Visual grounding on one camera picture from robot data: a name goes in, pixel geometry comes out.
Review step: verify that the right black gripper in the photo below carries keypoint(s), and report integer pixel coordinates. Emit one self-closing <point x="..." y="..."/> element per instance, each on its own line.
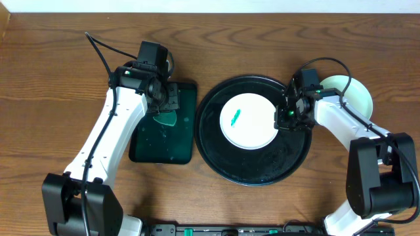
<point x="281" y="122"/>

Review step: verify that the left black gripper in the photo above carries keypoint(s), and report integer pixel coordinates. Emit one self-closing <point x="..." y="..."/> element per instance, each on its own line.
<point x="171" y="97"/>

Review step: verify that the green sponge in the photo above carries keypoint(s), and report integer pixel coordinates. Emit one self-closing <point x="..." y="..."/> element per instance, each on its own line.
<point x="166" y="118"/>

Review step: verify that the white plate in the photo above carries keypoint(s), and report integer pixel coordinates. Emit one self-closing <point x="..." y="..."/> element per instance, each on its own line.
<point x="247" y="121"/>

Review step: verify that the mint plate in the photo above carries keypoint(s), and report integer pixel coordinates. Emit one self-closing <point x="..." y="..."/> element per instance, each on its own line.
<point x="366" y="108"/>
<point x="355" y="93"/>

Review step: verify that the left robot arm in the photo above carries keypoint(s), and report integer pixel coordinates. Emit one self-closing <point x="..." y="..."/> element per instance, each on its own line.
<point x="81" y="201"/>

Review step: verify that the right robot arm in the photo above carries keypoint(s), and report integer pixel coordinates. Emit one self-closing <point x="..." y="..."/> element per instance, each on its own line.
<point x="381" y="182"/>

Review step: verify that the black rectangular tray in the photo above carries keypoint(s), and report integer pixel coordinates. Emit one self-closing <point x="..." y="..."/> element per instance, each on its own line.
<point x="152" y="142"/>

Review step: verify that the black round tray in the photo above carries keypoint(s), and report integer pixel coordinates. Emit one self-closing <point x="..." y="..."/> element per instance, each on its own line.
<point x="258" y="167"/>

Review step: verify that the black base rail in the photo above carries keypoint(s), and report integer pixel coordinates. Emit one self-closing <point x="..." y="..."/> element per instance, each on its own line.
<point x="290" y="228"/>

